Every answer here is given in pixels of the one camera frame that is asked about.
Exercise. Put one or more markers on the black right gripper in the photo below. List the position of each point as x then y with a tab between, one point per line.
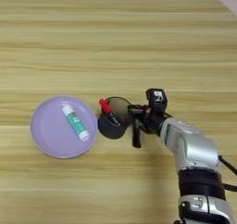
153	120

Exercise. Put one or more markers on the black marker pen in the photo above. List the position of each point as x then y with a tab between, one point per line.
136	139

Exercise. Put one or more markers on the black mesh pen cup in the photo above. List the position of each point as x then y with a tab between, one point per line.
110	129

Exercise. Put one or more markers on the red capped pen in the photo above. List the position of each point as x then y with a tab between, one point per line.
105	106

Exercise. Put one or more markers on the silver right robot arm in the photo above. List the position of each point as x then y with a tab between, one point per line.
191	150

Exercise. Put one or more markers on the white green glue stick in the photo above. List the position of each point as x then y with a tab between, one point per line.
76	123

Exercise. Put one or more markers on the purple round plate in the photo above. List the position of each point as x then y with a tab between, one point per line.
51	132

